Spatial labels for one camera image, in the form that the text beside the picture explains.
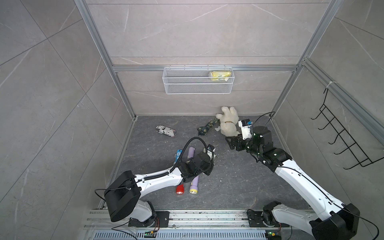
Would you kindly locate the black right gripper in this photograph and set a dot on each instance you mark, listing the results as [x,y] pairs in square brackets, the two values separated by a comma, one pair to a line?
[238,139]

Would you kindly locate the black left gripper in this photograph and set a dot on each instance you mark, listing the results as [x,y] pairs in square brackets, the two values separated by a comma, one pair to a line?
[210,165]

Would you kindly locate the purple flashlight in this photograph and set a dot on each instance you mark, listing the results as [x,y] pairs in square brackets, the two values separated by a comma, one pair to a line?
[194,186]
[191,152]

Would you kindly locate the blue flashlight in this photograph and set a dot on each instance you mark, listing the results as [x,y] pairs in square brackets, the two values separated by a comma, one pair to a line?
[177,155]

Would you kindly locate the red flashlight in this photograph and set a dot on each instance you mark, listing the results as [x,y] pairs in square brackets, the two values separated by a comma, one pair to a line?
[180,189]

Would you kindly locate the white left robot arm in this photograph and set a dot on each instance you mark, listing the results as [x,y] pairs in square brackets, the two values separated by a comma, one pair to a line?
[123,196]

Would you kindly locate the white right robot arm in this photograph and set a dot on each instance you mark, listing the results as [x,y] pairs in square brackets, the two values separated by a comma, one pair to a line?
[330,219]

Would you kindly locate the white plush toy dog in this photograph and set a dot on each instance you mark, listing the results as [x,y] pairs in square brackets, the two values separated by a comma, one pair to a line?
[228,121]

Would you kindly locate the yellow packet in basket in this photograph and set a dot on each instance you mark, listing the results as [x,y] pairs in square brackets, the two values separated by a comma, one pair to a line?
[220,75]

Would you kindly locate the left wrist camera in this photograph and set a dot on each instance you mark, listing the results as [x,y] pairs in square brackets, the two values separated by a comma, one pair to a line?
[211,152]

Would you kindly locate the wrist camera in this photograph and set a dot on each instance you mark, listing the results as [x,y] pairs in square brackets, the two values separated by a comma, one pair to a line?
[246,126]
[211,152]

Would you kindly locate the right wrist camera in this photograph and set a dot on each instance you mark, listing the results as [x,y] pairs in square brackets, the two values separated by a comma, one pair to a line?
[246,126]

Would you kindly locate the metal base rail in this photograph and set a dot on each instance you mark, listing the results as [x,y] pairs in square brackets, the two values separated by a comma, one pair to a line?
[188,225]

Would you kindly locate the white wire mesh basket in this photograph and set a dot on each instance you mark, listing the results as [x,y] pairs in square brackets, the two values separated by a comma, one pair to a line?
[195,80]

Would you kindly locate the black wall hook rack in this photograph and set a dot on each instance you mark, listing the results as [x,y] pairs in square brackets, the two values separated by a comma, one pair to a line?
[343,135]

